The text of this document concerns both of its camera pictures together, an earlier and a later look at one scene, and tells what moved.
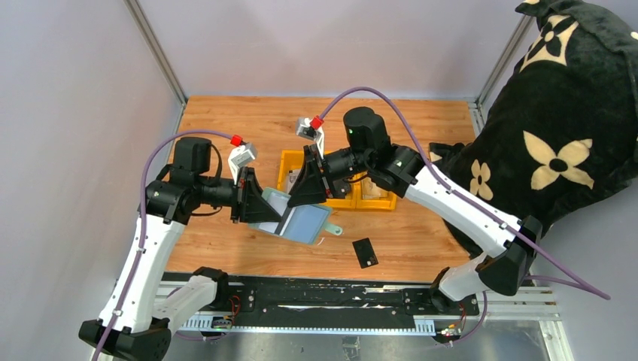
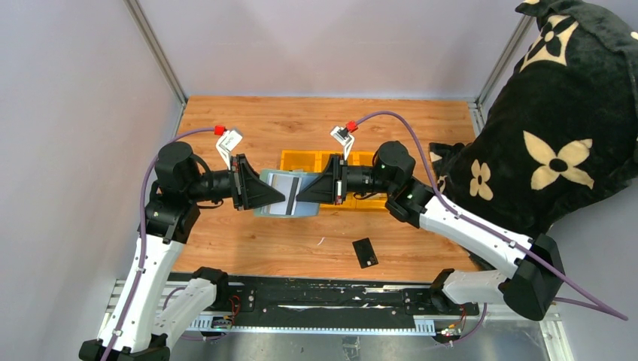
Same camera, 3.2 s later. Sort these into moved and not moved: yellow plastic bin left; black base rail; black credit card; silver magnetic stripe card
Moved: silver magnetic stripe card
Not moved: yellow plastic bin left; black base rail; black credit card
